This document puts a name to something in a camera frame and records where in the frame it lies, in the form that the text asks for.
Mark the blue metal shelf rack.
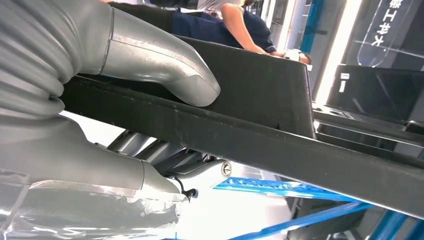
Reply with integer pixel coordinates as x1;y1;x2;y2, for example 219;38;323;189
213;176;424;240

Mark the person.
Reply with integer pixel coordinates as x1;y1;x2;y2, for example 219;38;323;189
172;0;312;65

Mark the white lit pillar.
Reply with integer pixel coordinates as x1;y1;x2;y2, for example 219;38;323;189
314;0;364;105

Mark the black panel with white labels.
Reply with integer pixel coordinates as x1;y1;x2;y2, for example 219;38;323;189
326;64;424;125

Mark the clear sign with white characters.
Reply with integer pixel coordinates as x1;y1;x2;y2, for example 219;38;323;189
357;0;415;69

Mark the blue metal upright post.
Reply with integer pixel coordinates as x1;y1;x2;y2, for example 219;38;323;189
299;0;327;54

